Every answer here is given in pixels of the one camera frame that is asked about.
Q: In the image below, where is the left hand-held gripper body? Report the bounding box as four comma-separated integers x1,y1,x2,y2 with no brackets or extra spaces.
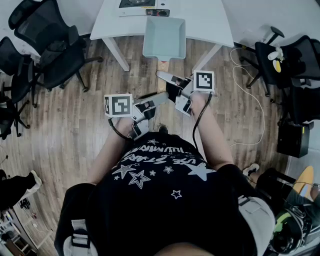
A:
104,91,172,141

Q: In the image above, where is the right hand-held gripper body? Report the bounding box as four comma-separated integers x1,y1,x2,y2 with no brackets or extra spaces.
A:
155,70,216,118

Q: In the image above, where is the person's left forearm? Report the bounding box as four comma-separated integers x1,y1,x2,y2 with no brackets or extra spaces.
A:
86,116,135,186

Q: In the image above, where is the person's right forearm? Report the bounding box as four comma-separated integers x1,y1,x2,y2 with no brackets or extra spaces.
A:
191,91,236,171

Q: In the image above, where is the white table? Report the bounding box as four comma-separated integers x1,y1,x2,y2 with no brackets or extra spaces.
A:
89,0,235,72

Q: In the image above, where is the black office chair with armrest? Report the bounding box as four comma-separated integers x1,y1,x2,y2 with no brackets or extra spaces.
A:
239,26,320,98

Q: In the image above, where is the large black mesh office chair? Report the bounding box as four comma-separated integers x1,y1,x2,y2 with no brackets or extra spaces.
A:
8,0,104,93

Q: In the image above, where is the white yellow toy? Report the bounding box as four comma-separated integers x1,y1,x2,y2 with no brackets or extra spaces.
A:
267,46,286,74

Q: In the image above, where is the black star-print shirt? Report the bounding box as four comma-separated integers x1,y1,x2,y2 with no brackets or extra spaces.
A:
54,131,258,256

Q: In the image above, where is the black box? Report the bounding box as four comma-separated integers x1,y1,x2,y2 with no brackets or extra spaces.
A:
276,121,315,159

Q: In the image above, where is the yellow round stool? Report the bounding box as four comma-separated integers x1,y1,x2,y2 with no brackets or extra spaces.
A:
291,165,315,199

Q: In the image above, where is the left hand-held gripper black cable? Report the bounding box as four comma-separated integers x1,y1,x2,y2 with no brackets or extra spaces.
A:
108,117,133,142

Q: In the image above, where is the hand-held gripper black cable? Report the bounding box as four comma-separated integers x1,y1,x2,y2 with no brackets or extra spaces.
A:
108,117,133,142
191,92,214,151

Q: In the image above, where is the right hand-held gripper black cable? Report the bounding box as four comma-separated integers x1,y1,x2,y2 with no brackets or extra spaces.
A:
191,92,214,151

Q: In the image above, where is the white floor cable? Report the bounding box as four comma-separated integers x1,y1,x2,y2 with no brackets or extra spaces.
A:
229,46,266,148

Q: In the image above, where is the white harness shoulder strap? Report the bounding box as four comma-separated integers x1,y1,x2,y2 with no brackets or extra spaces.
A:
62,219,99,256
236,194,277,256

